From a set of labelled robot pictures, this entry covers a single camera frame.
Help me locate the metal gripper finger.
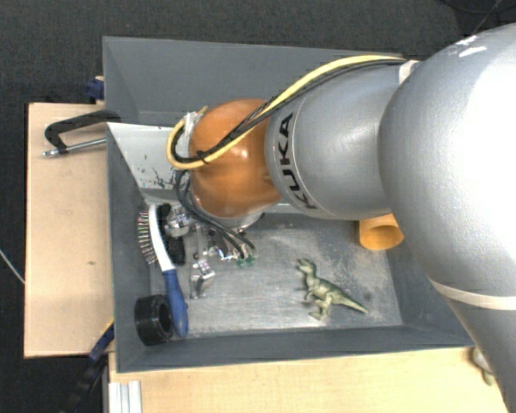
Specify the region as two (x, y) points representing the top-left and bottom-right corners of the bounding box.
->
(189, 259), (217, 300)
(165, 208), (194, 237)

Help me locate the white and blue hairbrush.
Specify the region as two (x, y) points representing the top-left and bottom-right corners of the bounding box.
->
(137, 203), (190, 340)

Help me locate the grey metal bin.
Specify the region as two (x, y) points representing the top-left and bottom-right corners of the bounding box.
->
(101, 35), (476, 374)

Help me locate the pale wood board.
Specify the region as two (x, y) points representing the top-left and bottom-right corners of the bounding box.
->
(23, 102), (115, 359)

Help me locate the green toy dinosaur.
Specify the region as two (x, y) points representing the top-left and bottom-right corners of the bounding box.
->
(295, 257), (370, 322)

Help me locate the orange cup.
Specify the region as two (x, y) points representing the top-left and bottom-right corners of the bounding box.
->
(354, 213), (405, 252)

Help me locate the pale green toy figure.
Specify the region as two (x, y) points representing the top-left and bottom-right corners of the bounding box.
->
(470, 346), (497, 387)

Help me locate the black ring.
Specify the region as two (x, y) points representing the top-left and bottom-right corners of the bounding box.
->
(133, 293), (175, 347)

